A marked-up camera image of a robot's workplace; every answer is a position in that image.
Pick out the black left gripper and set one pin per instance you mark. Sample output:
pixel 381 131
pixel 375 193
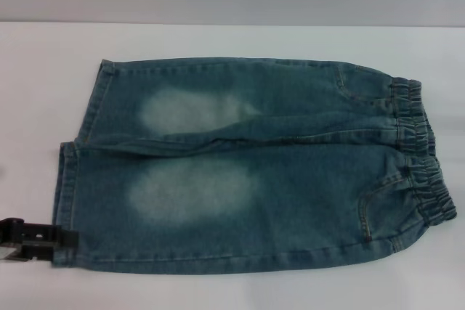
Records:
pixel 10 237

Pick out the blue denim shorts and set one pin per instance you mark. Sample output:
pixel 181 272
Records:
pixel 254 179

